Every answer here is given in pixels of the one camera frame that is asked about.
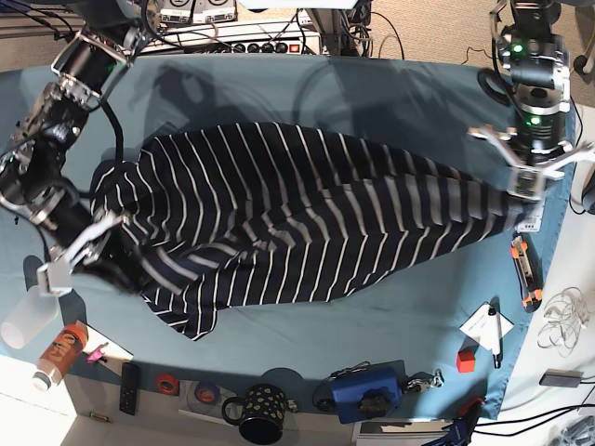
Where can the blue handled tool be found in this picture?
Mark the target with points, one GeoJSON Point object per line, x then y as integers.
{"type": "Point", "coordinates": [459, 432]}

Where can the translucent plastic cup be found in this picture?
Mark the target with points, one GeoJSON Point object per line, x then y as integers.
{"type": "Point", "coordinates": [32, 314]}

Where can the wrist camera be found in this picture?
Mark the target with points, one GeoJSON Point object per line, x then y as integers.
{"type": "Point", "coordinates": [54, 278]}
{"type": "Point", "coordinates": [526, 183]}

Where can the blue box with knob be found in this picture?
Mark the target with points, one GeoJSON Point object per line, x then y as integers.
{"type": "Point", "coordinates": [366, 395]}

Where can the green yellow battery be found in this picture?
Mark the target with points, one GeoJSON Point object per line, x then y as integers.
{"type": "Point", "coordinates": [99, 417]}

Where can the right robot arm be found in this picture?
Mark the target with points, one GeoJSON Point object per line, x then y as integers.
{"type": "Point", "coordinates": [88, 69]}

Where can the red tape roll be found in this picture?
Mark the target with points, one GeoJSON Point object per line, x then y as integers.
{"type": "Point", "coordinates": [167, 384]}

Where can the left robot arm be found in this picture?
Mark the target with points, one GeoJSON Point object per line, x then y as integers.
{"type": "Point", "coordinates": [531, 74]}

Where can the black remote control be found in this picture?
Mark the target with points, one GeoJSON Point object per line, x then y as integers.
{"type": "Point", "coordinates": [129, 388]}

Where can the black mug yellow pattern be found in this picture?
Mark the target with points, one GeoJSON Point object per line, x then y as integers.
{"type": "Point", "coordinates": [259, 414]}

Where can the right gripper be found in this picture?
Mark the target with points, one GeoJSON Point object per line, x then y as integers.
{"type": "Point", "coordinates": [97, 238]}

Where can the navy white striped t-shirt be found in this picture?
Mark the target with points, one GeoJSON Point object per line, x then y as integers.
{"type": "Point", "coordinates": [270, 214]}

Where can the purple tape roll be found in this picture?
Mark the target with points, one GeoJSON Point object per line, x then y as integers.
{"type": "Point", "coordinates": [207, 393]}

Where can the white power strip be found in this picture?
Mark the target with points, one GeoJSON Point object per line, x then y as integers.
{"type": "Point", "coordinates": [293, 47]}

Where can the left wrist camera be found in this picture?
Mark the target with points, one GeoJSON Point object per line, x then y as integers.
{"type": "Point", "coordinates": [526, 183]}

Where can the grey blister package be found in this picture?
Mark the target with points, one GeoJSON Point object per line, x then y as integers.
{"type": "Point", "coordinates": [532, 223]}

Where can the orange labelled bottle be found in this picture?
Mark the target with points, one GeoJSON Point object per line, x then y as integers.
{"type": "Point", "coordinates": [58, 358]}

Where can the metal carabiner keys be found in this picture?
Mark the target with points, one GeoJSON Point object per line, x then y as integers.
{"type": "Point", "coordinates": [422, 384]}

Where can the teal table cloth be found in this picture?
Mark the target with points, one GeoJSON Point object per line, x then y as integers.
{"type": "Point", "coordinates": [410, 319]}

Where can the white paper card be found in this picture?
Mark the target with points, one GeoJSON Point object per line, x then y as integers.
{"type": "Point", "coordinates": [475, 326]}

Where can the red cube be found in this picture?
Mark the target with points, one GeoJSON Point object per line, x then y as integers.
{"type": "Point", "coordinates": [465, 361]}

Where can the pink small figurine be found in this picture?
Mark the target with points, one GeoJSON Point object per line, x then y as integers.
{"type": "Point", "coordinates": [97, 355]}

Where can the white black marker pen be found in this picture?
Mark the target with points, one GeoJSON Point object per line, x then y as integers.
{"type": "Point", "coordinates": [493, 333]}

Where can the orange black utility knife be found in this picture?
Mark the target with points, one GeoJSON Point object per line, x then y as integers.
{"type": "Point", "coordinates": [531, 287]}

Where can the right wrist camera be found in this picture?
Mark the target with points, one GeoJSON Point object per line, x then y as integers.
{"type": "Point", "coordinates": [54, 278]}

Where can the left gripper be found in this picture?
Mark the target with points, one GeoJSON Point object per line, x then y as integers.
{"type": "Point", "coordinates": [532, 146]}

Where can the grey flat device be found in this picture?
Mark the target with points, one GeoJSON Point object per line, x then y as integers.
{"type": "Point", "coordinates": [567, 379]}

